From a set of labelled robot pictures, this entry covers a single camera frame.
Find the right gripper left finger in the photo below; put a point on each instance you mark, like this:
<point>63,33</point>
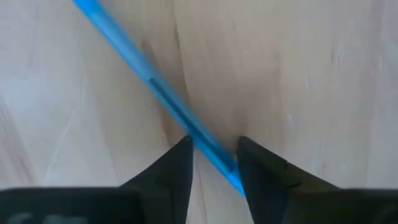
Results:
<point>168,186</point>

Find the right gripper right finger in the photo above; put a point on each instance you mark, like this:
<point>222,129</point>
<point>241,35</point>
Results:
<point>273,193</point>

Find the blue pen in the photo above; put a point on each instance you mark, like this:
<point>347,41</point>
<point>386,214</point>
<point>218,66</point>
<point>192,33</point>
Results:
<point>140,65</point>

